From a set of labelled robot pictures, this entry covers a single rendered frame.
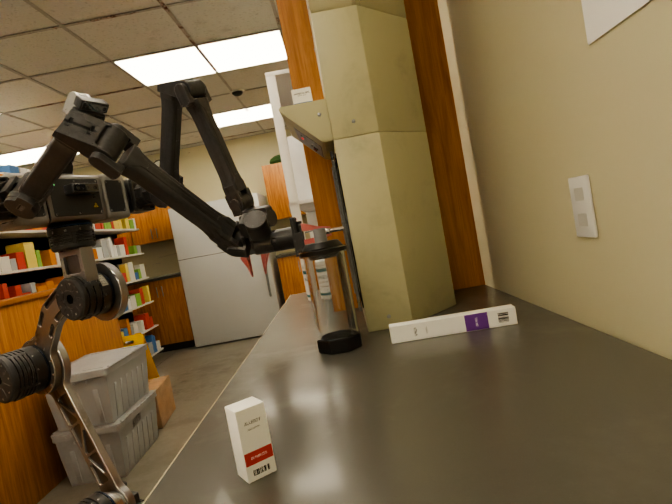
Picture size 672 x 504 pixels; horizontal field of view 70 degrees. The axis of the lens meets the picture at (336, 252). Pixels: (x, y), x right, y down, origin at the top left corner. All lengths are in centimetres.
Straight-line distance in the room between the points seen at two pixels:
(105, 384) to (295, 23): 227
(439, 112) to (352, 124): 48
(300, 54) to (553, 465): 136
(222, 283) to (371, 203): 518
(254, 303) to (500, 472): 576
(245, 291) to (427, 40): 494
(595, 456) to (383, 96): 92
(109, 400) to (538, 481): 283
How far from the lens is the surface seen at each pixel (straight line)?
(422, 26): 167
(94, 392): 319
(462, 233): 158
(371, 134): 119
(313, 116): 119
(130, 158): 118
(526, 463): 56
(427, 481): 54
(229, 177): 161
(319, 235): 105
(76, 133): 118
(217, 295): 630
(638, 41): 84
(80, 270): 177
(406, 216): 121
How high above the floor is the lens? 121
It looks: 3 degrees down
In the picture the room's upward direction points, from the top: 10 degrees counter-clockwise
